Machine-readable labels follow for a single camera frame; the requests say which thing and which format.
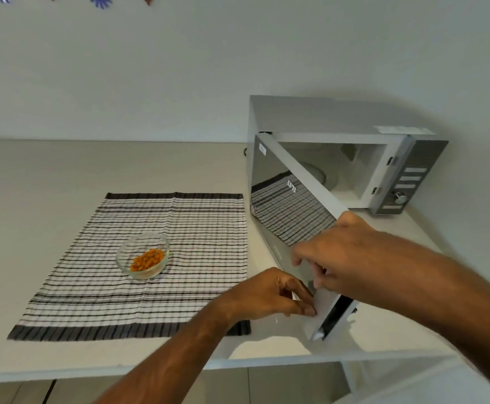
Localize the white sticker label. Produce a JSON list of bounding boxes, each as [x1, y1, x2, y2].
[[374, 125, 436, 136]]

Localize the clear glass bowl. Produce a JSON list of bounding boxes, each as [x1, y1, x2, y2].
[[116, 232, 171, 281]]

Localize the white microwave oven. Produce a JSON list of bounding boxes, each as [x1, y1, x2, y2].
[[247, 95, 449, 216]]

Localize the person's right forearm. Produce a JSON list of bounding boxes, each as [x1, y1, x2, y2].
[[373, 233, 490, 401]]

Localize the orange snack pieces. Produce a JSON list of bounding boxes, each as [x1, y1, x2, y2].
[[130, 248, 165, 272]]

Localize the black white striped placemat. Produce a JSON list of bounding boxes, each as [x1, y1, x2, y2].
[[8, 192, 251, 342]]

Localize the person's left hand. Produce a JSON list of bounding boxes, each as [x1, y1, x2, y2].
[[223, 267, 317, 325]]

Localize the glass microwave turntable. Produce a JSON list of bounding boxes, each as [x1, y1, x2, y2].
[[300, 161, 327, 186]]

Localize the mirrored microwave door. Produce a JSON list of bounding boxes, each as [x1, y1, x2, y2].
[[249, 132, 359, 342]]

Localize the person's left forearm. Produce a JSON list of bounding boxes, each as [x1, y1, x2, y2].
[[93, 296, 239, 404]]

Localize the white table frame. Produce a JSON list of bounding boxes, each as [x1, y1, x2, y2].
[[338, 353, 469, 404]]

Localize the person's right hand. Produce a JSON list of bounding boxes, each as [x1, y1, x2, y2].
[[291, 211, 387, 310]]

